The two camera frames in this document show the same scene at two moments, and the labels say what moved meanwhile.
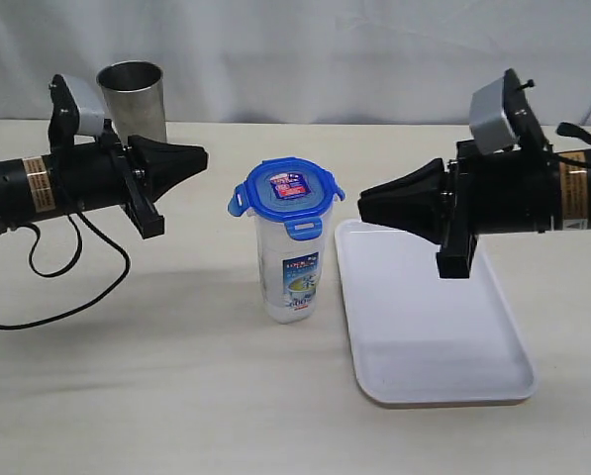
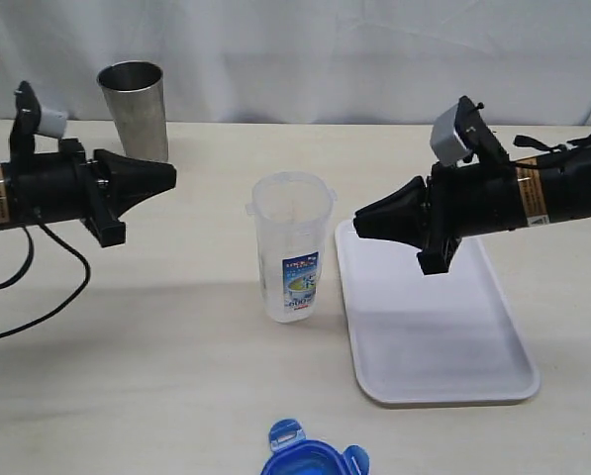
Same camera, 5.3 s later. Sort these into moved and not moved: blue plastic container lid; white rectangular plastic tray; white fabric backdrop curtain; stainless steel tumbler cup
Moved: blue plastic container lid
Not moved: white rectangular plastic tray; white fabric backdrop curtain; stainless steel tumbler cup
